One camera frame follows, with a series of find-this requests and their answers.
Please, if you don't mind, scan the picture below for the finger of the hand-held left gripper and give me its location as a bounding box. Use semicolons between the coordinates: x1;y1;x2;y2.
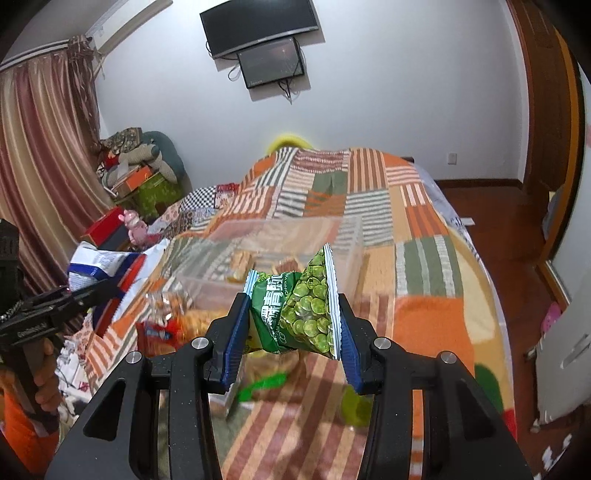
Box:
17;278;123;311
23;285;123;324

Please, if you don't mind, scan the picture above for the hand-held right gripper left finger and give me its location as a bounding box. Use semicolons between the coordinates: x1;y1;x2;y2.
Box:
44;292;252;480

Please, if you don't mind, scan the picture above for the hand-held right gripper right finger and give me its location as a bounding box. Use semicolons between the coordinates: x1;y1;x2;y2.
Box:
338;293;536;480

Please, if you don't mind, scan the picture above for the orange cracker snack packet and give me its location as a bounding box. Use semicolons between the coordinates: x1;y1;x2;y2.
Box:
148;291;225;349

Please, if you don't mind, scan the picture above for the green pea snack packet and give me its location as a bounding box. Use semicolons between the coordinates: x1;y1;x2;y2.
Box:
245;243;345;361

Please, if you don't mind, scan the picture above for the clear plastic container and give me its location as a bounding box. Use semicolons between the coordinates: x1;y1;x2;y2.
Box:
178;215;365;319

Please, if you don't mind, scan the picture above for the orange sleeved left forearm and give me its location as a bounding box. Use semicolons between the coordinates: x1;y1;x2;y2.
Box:
0;369;61;476

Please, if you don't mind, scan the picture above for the person's left hand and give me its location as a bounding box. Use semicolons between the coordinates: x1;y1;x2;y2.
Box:
28;339;63;416

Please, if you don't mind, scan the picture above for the white blue plastic bag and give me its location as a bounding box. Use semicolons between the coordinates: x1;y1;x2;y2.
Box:
68;242;148;296

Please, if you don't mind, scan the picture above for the dark flat box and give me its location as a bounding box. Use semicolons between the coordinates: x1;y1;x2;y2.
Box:
99;226;134;252

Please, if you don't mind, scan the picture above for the red flat box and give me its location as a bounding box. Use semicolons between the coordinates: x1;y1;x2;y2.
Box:
83;208;125;247

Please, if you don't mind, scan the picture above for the red snack packet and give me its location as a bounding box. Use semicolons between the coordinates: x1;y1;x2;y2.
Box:
136;320;183;356

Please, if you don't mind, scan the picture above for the pink plush toy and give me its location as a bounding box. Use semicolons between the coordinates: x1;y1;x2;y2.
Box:
119;209;148;245

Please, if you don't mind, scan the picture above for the orange green patchwork blanket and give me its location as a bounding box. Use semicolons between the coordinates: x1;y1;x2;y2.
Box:
60;147;515;480

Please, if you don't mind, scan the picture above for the orange cardboard box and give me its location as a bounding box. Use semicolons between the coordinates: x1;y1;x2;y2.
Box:
113;166;155;192

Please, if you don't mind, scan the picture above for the checkered quilt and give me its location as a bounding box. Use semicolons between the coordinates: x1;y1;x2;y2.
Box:
152;182;241;241

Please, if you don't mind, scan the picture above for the striped pink curtain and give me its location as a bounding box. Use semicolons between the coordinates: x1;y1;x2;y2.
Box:
0;36;116;301

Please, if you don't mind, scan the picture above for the grey plush toy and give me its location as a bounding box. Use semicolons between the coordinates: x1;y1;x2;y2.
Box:
117;143;178;181

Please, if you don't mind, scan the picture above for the patterned brown cloth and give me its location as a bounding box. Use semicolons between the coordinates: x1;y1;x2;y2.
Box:
99;127;148;153

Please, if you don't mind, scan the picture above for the pink slipper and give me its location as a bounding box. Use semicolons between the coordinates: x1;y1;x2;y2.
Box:
542;302;561;333

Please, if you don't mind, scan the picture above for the yellow round object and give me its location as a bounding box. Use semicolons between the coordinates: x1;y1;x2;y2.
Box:
267;133;315;155

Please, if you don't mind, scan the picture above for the wood framed mirror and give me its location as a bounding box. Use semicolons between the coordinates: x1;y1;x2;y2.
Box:
538;60;591;305

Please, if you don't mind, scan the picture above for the small black monitor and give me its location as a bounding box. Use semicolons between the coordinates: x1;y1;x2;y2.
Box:
236;37;305;89

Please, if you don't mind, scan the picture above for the brown wooden wardrobe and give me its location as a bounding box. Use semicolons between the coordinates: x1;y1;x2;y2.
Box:
505;0;587;204

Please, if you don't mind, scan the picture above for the black monitor cable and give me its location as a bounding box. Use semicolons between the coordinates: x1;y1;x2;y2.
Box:
278;78;302;105

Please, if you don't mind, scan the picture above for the black wall television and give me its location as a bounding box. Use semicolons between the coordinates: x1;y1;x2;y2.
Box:
199;0;320;60

